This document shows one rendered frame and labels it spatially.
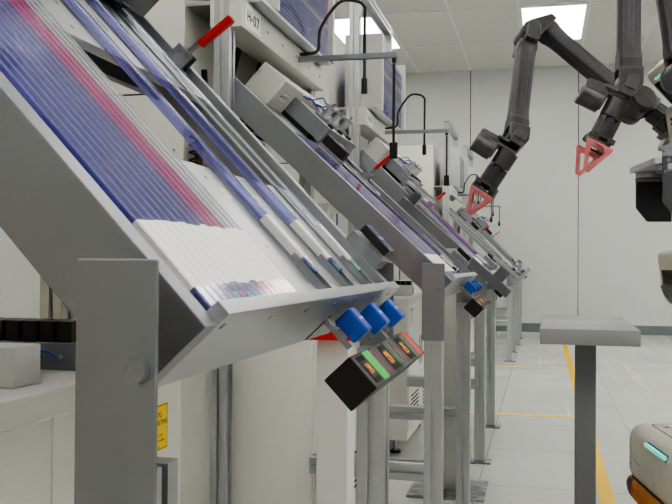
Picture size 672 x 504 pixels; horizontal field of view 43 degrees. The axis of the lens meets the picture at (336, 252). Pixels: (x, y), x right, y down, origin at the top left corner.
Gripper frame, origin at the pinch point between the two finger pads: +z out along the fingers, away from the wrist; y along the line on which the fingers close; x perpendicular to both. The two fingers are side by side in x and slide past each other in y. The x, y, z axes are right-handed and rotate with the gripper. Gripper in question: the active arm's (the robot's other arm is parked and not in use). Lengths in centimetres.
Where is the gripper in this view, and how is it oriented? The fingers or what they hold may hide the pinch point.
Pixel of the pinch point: (469, 211)
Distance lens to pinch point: 244.4
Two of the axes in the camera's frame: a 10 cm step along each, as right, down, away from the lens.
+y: -2.3, 0.0, -9.7
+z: -5.4, 8.3, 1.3
